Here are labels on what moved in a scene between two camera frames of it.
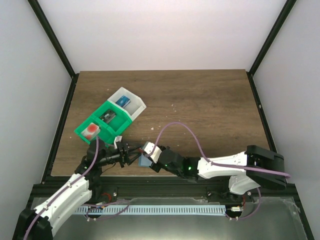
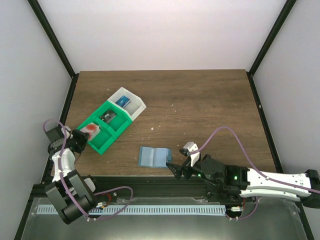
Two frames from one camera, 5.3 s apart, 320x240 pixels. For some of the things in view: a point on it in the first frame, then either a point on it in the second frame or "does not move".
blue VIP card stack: (123, 101) does not move
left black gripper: (124, 155) to (81, 139)
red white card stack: (91, 131) does not move
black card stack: (108, 116) does not move
